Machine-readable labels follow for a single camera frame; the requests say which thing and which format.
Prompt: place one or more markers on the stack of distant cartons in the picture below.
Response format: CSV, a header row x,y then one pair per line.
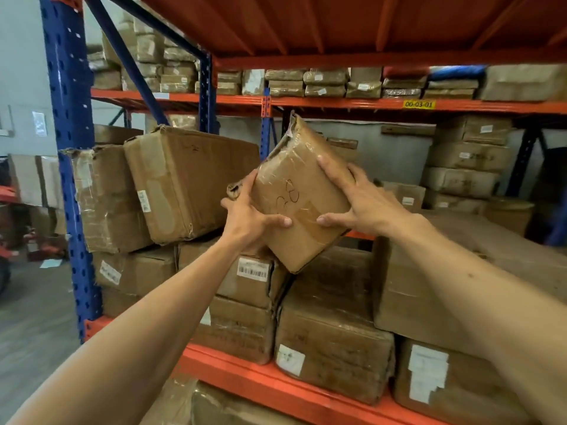
x,y
35,181

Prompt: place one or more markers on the red pallet truck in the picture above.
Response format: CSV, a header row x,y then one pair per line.
x,y
44,251

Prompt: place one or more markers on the person's left forearm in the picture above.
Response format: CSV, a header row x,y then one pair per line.
x,y
133,349

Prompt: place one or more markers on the person's left hand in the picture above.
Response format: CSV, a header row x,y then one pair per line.
x,y
241,225

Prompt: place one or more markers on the person's left thumb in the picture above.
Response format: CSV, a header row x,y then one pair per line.
x,y
272,222

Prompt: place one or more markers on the orange shelf deck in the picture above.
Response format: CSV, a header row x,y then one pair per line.
x,y
354,22

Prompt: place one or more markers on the white paper sheet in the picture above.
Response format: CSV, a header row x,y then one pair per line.
x,y
39,123

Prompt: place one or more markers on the taped brown parcel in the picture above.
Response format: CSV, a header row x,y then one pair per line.
x,y
296,190

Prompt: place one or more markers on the person's right hand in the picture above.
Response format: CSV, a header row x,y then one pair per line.
x,y
376,207

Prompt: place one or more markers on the white paper scrap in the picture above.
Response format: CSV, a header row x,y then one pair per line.
x,y
50,263

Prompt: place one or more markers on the thin blue rack post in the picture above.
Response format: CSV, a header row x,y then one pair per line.
x,y
265,128

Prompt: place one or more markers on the row of flat wrapped packets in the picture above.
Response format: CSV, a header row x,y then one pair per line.
x,y
325,80

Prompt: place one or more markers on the plastic wrapped carton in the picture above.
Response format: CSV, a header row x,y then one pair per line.
x,y
230,409

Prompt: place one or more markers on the pile of large cardboard boxes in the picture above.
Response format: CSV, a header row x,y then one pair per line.
x,y
190,181

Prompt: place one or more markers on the blue wrapped package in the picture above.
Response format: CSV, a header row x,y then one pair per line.
x,y
456,72

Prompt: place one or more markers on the stack of small wrapped packets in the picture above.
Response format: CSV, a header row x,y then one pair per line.
x,y
146,61

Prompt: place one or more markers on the person's right thumb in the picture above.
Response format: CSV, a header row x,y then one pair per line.
x,y
334,219

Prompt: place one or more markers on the blue rack upright frame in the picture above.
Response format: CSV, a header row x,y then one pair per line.
x,y
66,106

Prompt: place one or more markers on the yellow shelf label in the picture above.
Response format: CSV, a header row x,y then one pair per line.
x,y
419,104

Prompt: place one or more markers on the long orange rack beam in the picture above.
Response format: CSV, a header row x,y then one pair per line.
x,y
336,103

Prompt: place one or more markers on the person's right forearm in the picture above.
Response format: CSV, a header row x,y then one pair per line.
x,y
487,305

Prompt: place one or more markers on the stack of labelled cartons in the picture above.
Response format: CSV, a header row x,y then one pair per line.
x,y
465,157

